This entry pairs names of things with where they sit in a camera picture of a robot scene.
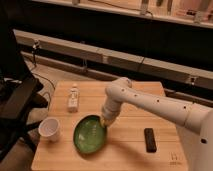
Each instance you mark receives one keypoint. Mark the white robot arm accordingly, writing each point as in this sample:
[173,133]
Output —
[192,116]

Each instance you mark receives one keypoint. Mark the white paper cup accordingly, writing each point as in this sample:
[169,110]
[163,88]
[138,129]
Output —
[49,128]

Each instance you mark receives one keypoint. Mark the green ceramic bowl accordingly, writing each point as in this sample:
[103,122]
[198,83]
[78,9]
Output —
[89,135]

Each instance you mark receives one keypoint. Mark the small white bottle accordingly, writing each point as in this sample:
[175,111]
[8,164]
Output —
[73,99]

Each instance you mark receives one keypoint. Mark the black chair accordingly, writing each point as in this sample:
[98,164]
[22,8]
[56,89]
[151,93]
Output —
[18,95]

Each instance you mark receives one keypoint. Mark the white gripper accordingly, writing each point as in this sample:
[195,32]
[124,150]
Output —
[109,114]

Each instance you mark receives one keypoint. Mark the black remote control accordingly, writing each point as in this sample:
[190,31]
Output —
[150,140]

